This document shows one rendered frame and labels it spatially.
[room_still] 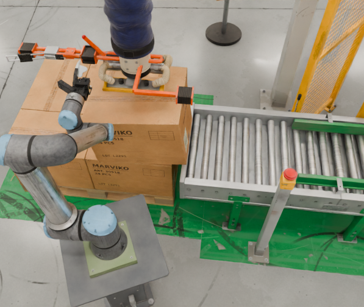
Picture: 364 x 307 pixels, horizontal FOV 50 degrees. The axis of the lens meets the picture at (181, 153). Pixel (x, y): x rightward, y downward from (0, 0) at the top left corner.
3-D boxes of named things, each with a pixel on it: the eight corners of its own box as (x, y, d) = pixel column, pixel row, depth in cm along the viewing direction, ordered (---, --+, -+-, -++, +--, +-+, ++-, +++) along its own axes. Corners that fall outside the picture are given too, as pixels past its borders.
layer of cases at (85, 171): (186, 101, 351) (187, 67, 319) (172, 197, 293) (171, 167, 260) (58, 91, 359) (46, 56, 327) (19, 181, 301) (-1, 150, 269)
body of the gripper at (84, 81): (92, 87, 205) (87, 103, 198) (76, 86, 205) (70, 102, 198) (89, 76, 199) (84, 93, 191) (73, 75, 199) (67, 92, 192)
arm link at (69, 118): (60, 130, 189) (53, 117, 181) (67, 111, 197) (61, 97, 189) (78, 131, 188) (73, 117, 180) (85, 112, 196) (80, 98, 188)
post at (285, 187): (263, 248, 284) (295, 172, 203) (263, 257, 280) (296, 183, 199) (253, 247, 284) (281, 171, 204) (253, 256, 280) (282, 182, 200)
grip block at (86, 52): (100, 53, 220) (98, 44, 215) (96, 65, 214) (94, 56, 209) (86, 52, 220) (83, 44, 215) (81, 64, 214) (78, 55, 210)
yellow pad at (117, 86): (165, 83, 220) (165, 76, 216) (163, 95, 214) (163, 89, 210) (106, 78, 222) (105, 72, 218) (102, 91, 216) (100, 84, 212)
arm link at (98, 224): (117, 249, 190) (110, 232, 177) (83, 247, 192) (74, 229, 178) (123, 222, 200) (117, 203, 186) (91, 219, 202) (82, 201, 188)
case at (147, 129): (192, 119, 277) (186, 76, 245) (186, 164, 253) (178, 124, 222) (111, 118, 286) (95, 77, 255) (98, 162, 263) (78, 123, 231)
